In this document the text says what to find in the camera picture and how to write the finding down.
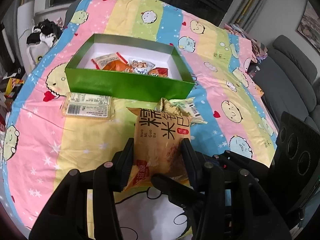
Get black white clothes pile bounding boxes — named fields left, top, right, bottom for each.
left=26, top=17, right=64, bottom=50

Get grey sofa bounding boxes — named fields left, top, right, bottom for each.
left=252, top=35, right=320, bottom=130

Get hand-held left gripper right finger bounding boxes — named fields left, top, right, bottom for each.
left=181, top=139, right=292, bottom=240

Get green cardboard box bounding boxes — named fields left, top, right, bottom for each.
left=64, top=33, right=196, bottom=100

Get striped cartoon printed blanket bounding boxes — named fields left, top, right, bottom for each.
left=0, top=0, right=284, bottom=240

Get framed wall picture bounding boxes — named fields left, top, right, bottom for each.
left=297, top=0, right=320, bottom=48

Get grey yellow-trimmed curtain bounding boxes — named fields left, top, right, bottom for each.
left=220, top=0, right=273, bottom=30

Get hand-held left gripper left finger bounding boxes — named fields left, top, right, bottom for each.
left=29, top=137, right=135, bottom=240

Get pale green white packet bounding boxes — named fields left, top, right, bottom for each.
left=172, top=97, right=208, bottom=125

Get colourful clothes pile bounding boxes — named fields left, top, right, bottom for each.
left=224, top=22, right=268, bottom=62

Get cream red-edged snack packet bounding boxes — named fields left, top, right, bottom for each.
left=91, top=52, right=124, bottom=70

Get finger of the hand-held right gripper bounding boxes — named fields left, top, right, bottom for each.
left=151, top=174, right=208, bottom=205
left=212, top=150, right=273, bottom=173

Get clear packet with labels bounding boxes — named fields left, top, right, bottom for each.
left=61, top=92, right=115, bottom=120

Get white bag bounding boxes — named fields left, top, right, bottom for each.
left=26, top=42, right=54, bottom=67

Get yellow red box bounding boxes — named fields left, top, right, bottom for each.
left=5, top=77, right=25, bottom=98

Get yellow rice cracker packet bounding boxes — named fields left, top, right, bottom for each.
left=122, top=107, right=193, bottom=193

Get red orange snack packet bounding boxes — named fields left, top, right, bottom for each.
left=148, top=67, right=169, bottom=77

